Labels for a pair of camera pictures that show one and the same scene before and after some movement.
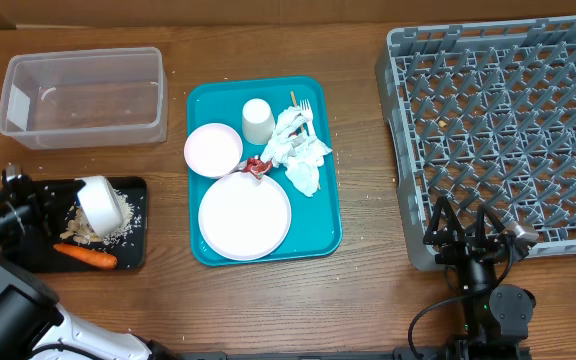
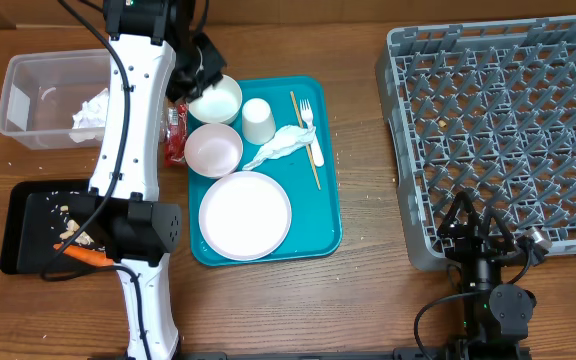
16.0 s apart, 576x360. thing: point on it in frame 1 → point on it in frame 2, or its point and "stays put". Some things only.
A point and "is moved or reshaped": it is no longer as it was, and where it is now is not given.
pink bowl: x=213 y=150 stays put
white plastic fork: x=308 y=116 stays put
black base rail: x=400 y=353 stays put
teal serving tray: x=221 y=103 → x=285 y=132
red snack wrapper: x=257 y=167 → x=176 y=129
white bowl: x=100 y=205 is moved or reshaped
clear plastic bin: x=84 y=98 stays put
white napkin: x=294 y=147 → x=90 y=122
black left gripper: x=38 y=195 → x=177 y=91
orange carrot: x=86 y=255 stays put
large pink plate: x=244 y=218 stays put
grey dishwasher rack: x=511 y=115 stays put
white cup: x=258 y=121 stays put
